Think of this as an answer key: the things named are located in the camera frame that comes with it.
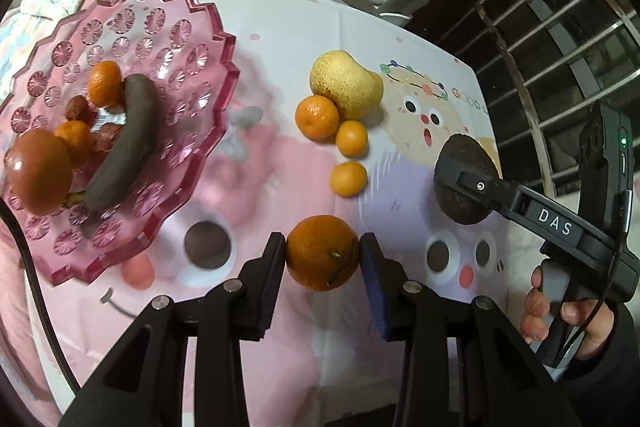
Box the small brown lychee fruit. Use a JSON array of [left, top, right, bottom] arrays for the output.
[[64, 95, 98, 127]]

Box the red apple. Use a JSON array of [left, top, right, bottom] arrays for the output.
[[4, 128, 73, 216]]

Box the yellow pear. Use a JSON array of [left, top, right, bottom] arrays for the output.
[[309, 50, 384, 120]]

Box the small orange tangerine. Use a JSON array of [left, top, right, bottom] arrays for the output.
[[335, 120, 369, 158], [330, 161, 368, 198]]

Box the black cable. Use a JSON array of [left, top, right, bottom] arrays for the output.
[[0, 196, 82, 393]]

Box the orange tangerine with stem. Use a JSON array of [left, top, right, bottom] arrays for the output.
[[54, 120, 94, 168]]

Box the small orange tangerine lower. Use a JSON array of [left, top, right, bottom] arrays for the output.
[[330, 161, 368, 198]]

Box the person's right hand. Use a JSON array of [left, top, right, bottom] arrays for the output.
[[519, 265, 615, 362]]

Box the dark overripe banana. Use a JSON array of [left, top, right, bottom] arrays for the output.
[[82, 74, 162, 212]]

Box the dark avocado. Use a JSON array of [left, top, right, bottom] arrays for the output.
[[434, 133, 498, 225]]

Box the metal bed rail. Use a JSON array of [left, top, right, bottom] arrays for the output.
[[438, 0, 639, 195]]

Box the cartoon printed bedsheet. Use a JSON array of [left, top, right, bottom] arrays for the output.
[[0, 0, 522, 427]]

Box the orange tangerine with crack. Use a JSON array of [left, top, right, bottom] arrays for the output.
[[286, 215, 359, 291]]

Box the pink crystal fruit tray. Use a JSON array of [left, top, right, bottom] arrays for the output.
[[1, 0, 239, 285]]

